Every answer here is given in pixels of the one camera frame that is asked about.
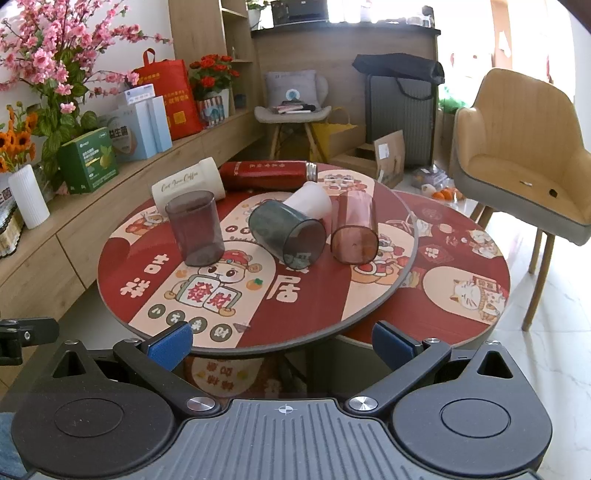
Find teal translucent plastic cup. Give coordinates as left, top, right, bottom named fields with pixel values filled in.
left=248, top=199, right=327, bottom=271

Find tall pale blue box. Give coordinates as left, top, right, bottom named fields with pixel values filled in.
left=147, top=96, right=174, bottom=155

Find grey printed cushion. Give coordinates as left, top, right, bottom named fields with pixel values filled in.
left=264, top=71, right=328, bottom=109

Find red flowers in printed pot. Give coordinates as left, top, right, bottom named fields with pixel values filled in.
left=188, top=54, right=241, bottom=129

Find pale blue printed box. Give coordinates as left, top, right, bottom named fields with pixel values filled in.
left=98, top=105, right=148, bottom=161

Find dark brown translucent cup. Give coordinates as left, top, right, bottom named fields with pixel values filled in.
left=165, top=190, right=226, bottom=267

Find pink translucent tumbler on side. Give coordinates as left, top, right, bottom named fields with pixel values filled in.
left=330, top=190, right=379, bottom=265

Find red thermos bottle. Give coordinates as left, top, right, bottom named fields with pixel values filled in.
left=218, top=160, right=319, bottom=192

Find wooden counter with dark top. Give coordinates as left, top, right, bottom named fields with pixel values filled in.
left=252, top=21, right=441, bottom=153

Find wooden shelf unit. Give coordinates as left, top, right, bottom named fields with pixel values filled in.
left=168, top=0, right=259, bottom=116

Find green product box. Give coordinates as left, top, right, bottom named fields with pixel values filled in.
left=58, top=129, right=120, bottom=195

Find blue clothing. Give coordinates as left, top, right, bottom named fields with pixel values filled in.
left=0, top=413, right=19, bottom=478

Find low round printed red table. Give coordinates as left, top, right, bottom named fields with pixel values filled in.
left=335, top=189, right=511, bottom=370

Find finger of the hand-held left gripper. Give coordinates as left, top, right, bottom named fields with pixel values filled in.
left=0, top=318, right=60, bottom=365

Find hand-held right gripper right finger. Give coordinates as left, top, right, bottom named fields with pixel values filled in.
left=345, top=320, right=522, bottom=418

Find green plant in white pot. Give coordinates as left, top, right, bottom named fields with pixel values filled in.
left=246, top=0, right=271, bottom=31

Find black bag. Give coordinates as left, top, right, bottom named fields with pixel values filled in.
left=353, top=53, right=445, bottom=86

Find upright cardboard box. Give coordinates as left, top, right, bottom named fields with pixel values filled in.
left=373, top=130, right=407, bottom=185

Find yellow paper bag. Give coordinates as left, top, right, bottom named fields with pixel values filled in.
left=311, top=108, right=358, bottom=160

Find bag of dark fruit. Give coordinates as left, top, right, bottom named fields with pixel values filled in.
left=411, top=167, right=448, bottom=190

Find white shell chair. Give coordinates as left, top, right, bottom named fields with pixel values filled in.
left=254, top=104, right=333, bottom=160

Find red gift bag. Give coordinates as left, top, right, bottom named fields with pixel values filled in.
left=132, top=48, right=204, bottom=141

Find orange artificial sunflowers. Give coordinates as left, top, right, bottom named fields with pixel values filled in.
left=0, top=104, right=40, bottom=174

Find flat cardboard boxes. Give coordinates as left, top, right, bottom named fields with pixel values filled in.
left=330, top=143, right=377, bottom=174

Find small white box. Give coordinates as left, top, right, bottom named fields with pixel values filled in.
left=121, top=84, right=156, bottom=106

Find tall round printed red table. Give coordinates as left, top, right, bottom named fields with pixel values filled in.
left=97, top=161, right=419, bottom=400

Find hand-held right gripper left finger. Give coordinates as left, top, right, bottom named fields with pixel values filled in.
left=51, top=322, right=221, bottom=420

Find pink artificial blossom branches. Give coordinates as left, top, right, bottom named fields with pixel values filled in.
left=0, top=0, right=174, bottom=185

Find white translucent plastic cup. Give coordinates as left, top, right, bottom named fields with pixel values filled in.
left=283, top=181, right=333, bottom=224

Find beige upholstered armchair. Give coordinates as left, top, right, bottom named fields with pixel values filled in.
left=450, top=68, right=591, bottom=330

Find white ribbed vase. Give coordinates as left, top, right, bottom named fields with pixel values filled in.
left=8, top=164, right=51, bottom=230

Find green plastic bag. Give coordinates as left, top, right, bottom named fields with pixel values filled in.
left=438, top=88, right=467, bottom=114

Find cream paper coffee cup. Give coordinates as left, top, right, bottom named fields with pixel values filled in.
left=151, top=157, right=227, bottom=214

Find wooden sideboard cabinet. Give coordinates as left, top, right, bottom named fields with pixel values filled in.
left=0, top=108, right=269, bottom=324

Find grey ribbed suitcase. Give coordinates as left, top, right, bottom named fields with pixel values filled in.
left=365, top=74, right=437, bottom=169

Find black printer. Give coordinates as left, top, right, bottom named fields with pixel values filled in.
left=270, top=0, right=329, bottom=25

